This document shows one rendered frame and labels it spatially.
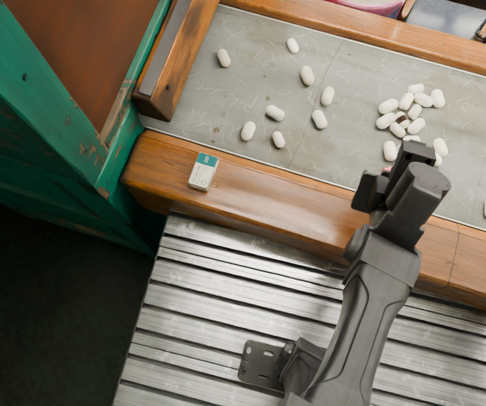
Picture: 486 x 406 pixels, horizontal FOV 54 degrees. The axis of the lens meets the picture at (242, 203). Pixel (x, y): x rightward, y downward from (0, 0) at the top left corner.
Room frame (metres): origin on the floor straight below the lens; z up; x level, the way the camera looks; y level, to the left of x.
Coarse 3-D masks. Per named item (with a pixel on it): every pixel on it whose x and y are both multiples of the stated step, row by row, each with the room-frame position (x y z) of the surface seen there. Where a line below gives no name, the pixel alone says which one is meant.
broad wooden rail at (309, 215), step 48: (144, 144) 0.35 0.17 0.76; (192, 144) 0.35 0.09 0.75; (144, 192) 0.26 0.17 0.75; (192, 192) 0.25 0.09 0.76; (240, 192) 0.25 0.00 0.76; (288, 192) 0.24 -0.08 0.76; (336, 192) 0.24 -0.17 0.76; (288, 240) 0.17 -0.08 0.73; (336, 240) 0.15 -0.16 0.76; (432, 240) 0.15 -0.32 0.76; (480, 240) 0.14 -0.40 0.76; (432, 288) 0.07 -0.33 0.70; (480, 288) 0.06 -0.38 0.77
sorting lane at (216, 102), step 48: (240, 48) 0.55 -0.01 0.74; (288, 48) 0.55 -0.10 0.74; (336, 48) 0.54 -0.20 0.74; (192, 96) 0.45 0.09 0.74; (240, 96) 0.45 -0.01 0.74; (288, 96) 0.44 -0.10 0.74; (336, 96) 0.44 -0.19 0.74; (384, 96) 0.43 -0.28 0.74; (480, 96) 0.42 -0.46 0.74; (240, 144) 0.35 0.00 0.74; (288, 144) 0.34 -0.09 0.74; (336, 144) 0.34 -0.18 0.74; (432, 144) 0.33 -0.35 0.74; (480, 144) 0.33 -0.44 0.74; (480, 192) 0.23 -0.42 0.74
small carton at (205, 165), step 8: (200, 152) 0.32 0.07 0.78; (200, 160) 0.30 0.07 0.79; (208, 160) 0.30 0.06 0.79; (216, 160) 0.30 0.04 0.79; (200, 168) 0.29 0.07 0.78; (208, 168) 0.29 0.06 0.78; (192, 176) 0.27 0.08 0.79; (200, 176) 0.27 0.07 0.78; (208, 176) 0.27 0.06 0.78; (192, 184) 0.26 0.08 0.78; (200, 184) 0.26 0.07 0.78; (208, 184) 0.26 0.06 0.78
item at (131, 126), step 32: (128, 128) 0.36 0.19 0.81; (0, 160) 0.31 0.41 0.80; (0, 192) 0.43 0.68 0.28; (32, 192) 0.36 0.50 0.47; (64, 192) 0.31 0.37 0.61; (96, 192) 0.25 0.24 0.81; (128, 192) 0.28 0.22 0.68; (64, 224) 0.37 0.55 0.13; (96, 224) 0.33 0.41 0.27; (128, 224) 0.26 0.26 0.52; (160, 224) 0.33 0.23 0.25
